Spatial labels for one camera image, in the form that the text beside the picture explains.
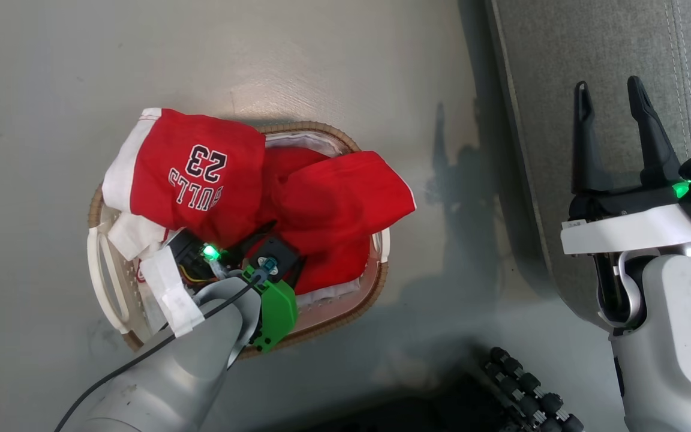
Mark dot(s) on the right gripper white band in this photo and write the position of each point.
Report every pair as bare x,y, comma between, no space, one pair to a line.
627,225

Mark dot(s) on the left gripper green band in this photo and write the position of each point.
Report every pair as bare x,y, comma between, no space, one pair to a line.
278,312

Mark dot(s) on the red Bulls basketball jersey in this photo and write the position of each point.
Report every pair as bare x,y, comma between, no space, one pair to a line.
321,204

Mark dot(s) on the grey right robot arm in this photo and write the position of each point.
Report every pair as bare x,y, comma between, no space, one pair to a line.
675,336

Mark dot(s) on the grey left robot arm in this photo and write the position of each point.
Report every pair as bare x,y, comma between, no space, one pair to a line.
171,378

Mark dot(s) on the black roller robot base wheel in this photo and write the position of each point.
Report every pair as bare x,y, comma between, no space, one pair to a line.
528,384

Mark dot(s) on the white cloth basket liner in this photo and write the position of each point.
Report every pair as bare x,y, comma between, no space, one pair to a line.
303,143

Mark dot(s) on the white brown-rimmed laundry basket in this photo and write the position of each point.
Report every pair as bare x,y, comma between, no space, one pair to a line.
105,282

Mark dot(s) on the grey fabric sofa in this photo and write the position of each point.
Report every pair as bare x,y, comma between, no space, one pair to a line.
561,90

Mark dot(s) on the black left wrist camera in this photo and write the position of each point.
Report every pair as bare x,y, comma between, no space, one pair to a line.
276,252

